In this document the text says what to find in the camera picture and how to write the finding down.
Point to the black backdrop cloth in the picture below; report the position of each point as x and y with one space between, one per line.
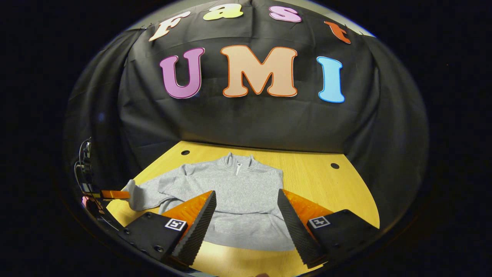
246 123

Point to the grey zip-neck sweatshirt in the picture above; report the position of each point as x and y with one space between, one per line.
238 200

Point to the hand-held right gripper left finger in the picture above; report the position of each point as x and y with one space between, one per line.
198 227

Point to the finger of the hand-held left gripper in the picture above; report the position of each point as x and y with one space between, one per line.
115 194

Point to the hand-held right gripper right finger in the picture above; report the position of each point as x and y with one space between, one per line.
294 227

